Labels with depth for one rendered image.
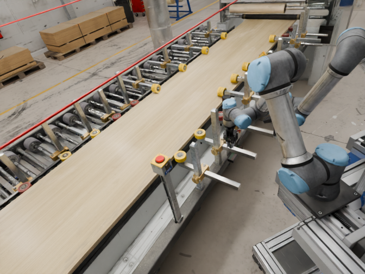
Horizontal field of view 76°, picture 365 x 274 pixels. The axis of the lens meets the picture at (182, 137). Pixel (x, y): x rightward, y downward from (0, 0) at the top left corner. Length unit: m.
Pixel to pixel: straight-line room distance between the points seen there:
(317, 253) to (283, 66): 0.74
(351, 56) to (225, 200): 1.62
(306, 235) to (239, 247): 1.04
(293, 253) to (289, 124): 1.21
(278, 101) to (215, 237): 1.53
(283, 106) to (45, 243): 1.30
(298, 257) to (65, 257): 1.46
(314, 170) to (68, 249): 1.17
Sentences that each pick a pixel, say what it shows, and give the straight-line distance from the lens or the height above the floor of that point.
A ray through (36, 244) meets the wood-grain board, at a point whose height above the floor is 0.90.
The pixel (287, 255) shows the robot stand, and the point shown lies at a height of 0.21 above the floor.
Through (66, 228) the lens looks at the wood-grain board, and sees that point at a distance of 1.47.
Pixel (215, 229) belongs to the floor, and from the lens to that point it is 2.23.
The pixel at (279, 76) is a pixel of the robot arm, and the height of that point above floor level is 1.56.
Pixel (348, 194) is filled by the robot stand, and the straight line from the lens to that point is 1.25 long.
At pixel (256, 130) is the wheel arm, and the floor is 0.86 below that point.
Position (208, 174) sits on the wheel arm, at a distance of 1.49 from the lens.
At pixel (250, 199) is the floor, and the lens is 2.39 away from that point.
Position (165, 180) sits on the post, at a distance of 1.16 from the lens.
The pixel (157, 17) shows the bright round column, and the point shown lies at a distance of 5.35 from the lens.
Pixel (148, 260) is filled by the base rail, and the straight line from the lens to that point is 1.43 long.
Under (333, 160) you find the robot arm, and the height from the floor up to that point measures 1.26.
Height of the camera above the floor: 1.98
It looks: 40 degrees down
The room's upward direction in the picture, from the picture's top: 11 degrees counter-clockwise
